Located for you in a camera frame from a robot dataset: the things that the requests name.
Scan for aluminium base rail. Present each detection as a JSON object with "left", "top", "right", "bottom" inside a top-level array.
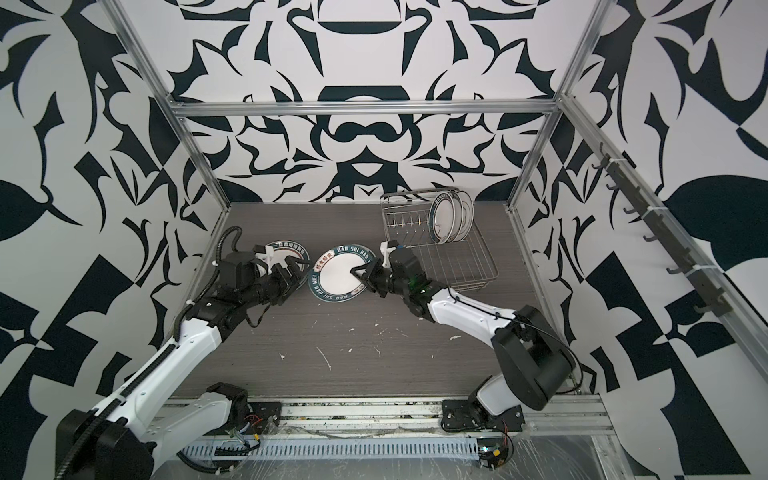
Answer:
[{"left": 155, "top": 392, "right": 616, "bottom": 442}]

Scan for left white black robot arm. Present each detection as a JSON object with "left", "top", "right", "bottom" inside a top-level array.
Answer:
[{"left": 55, "top": 252, "right": 310, "bottom": 479}]

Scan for white plate stack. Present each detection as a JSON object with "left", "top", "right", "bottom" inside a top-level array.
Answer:
[{"left": 428, "top": 190, "right": 474, "bottom": 244}]

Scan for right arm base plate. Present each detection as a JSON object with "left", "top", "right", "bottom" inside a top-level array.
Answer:
[{"left": 440, "top": 399, "right": 525, "bottom": 433}]

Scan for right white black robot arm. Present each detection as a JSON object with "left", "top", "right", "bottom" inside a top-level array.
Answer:
[{"left": 350, "top": 241, "right": 577, "bottom": 417}]

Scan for white slotted cable duct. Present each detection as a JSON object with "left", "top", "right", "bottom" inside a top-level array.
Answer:
[{"left": 184, "top": 437, "right": 480, "bottom": 461}]

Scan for wall hook rail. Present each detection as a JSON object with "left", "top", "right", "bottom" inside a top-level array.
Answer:
[{"left": 594, "top": 146, "right": 733, "bottom": 317}]

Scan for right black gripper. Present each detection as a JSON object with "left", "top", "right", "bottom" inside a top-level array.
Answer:
[{"left": 352, "top": 258, "right": 414, "bottom": 300}]

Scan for wire dish rack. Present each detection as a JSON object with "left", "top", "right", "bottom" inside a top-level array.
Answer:
[{"left": 380, "top": 187, "right": 498, "bottom": 291}]

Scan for aluminium frame crossbar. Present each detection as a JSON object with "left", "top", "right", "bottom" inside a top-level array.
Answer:
[{"left": 170, "top": 99, "right": 556, "bottom": 117}]

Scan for small plate green lettered rim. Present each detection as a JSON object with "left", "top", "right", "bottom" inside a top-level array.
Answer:
[{"left": 308, "top": 244, "right": 375, "bottom": 303}]

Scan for white plate green red band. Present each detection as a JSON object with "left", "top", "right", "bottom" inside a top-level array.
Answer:
[{"left": 266, "top": 240, "right": 311, "bottom": 270}]

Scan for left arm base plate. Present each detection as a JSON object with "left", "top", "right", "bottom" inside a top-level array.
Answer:
[{"left": 241, "top": 401, "right": 283, "bottom": 435}]

